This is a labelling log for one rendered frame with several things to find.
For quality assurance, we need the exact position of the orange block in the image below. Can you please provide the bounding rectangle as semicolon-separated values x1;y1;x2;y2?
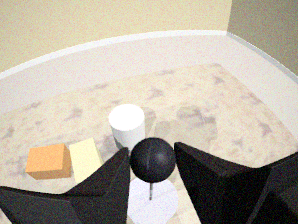
25;144;72;180

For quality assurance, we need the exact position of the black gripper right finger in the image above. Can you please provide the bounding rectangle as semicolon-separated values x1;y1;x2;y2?
174;143;298;224

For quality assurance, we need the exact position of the pale yellow block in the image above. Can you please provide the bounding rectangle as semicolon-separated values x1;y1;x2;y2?
69;137;105;184

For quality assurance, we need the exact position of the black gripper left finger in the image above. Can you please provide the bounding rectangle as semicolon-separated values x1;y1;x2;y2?
0;148;130;224

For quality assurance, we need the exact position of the white cylinder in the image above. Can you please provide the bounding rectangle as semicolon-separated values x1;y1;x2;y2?
108;104;145;153

